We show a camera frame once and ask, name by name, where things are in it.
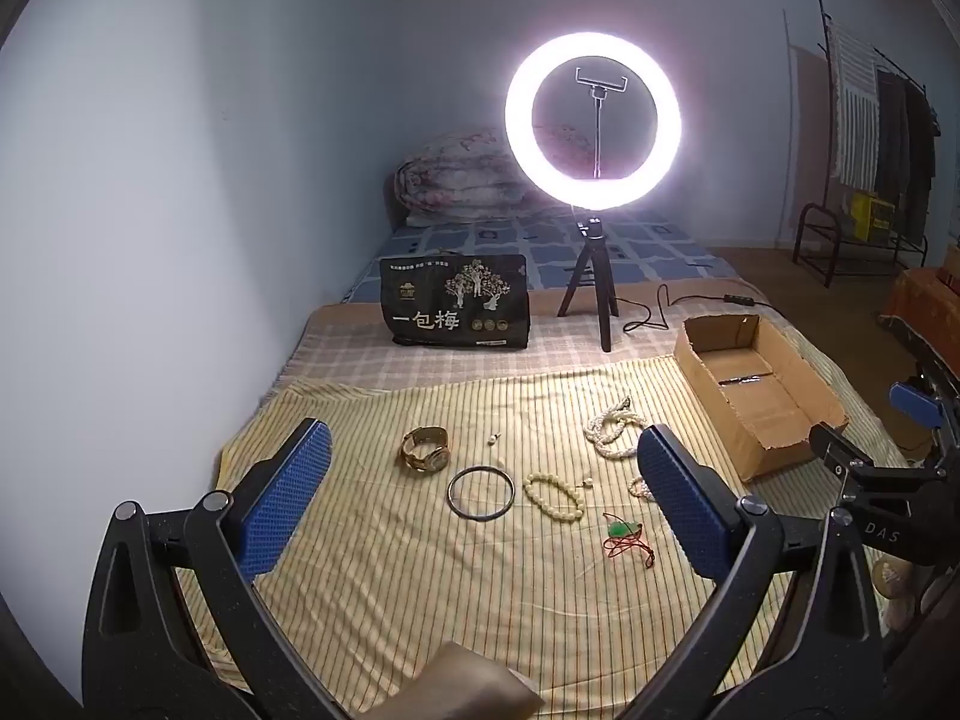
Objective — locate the cardboard box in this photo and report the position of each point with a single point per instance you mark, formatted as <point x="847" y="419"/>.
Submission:
<point x="780" y="397"/>

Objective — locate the black clothes rack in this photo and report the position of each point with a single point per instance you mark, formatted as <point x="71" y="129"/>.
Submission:
<point x="825" y="52"/>

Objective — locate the black tripod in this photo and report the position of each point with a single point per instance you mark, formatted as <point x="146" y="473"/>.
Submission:
<point x="589" y="277"/>

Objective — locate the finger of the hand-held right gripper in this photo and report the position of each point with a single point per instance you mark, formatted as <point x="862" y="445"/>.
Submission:
<point x="829" y="446"/>
<point x="915" y="403"/>

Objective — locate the yellow box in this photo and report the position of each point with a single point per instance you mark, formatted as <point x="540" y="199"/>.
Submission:
<point x="874" y="217"/>

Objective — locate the dark hanging clothes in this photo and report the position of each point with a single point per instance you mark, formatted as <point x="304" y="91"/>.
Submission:
<point x="904" y="135"/>

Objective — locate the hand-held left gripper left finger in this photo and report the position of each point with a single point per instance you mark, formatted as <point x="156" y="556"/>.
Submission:
<point x="289" y="495"/>

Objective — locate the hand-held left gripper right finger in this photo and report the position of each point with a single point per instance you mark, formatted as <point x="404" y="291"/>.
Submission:
<point x="679" y="495"/>

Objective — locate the black shoe rack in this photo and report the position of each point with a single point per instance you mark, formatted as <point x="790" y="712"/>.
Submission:
<point x="806" y="229"/>

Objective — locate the black snack bag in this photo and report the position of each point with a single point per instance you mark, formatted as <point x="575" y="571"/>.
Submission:
<point x="450" y="300"/>

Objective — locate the phone holder clip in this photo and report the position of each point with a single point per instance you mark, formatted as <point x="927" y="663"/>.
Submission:
<point x="600" y="82"/>

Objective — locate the black bangle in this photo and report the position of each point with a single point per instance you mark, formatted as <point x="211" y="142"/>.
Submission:
<point x="450" y="495"/>

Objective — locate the gold wristwatch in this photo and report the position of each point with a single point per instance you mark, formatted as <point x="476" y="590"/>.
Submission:
<point x="435" y="457"/>

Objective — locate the folded floral quilt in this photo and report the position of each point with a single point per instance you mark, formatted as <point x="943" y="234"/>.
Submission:
<point x="450" y="180"/>

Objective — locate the beige plaid blanket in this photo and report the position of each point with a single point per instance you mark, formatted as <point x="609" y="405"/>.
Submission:
<point x="352" y="360"/>

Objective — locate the tan cloth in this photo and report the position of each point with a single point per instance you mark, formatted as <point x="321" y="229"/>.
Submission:
<point x="472" y="682"/>

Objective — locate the orange patterned bundle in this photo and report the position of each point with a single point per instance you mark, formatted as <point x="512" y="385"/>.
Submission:
<point x="926" y="300"/>

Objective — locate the person's right hand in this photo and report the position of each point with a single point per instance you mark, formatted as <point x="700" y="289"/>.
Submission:
<point x="895" y="589"/>

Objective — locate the blue checked bedsheet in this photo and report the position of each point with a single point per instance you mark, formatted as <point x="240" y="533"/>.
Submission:
<point x="525" y="247"/>

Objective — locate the white knitted hanging cloth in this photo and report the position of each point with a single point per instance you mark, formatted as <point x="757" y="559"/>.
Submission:
<point x="851" y="105"/>

